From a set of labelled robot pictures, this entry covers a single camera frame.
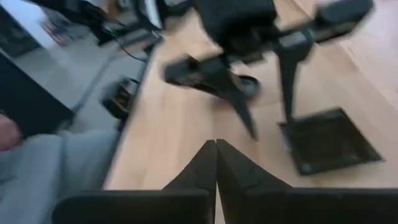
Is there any person's hand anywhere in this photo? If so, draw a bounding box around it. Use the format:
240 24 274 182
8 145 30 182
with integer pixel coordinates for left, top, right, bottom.
0 113 22 152

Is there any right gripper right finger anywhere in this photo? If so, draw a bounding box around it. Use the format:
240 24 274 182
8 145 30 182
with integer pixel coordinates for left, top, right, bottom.
216 138 294 216

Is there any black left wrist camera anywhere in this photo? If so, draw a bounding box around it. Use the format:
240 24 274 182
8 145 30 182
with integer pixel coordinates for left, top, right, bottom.
313 0 375 43

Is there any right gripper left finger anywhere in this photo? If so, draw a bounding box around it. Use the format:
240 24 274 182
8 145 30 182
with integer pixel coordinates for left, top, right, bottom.
163 139 218 192

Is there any black square mini plate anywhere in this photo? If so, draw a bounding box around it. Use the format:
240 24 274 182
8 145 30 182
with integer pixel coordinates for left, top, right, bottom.
278 107 384 177

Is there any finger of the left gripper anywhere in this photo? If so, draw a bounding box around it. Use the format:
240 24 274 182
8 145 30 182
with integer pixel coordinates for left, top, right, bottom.
275 37 313 123
214 62 258 140

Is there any black flat panel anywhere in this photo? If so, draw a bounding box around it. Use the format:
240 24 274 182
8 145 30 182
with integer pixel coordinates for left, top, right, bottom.
0 52 75 138

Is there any black teardrop mini plate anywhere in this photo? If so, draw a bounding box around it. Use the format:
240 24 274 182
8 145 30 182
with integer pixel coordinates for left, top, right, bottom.
238 74 261 100

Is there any person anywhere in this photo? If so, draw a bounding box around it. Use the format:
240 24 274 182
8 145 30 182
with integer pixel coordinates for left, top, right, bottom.
0 127 121 224

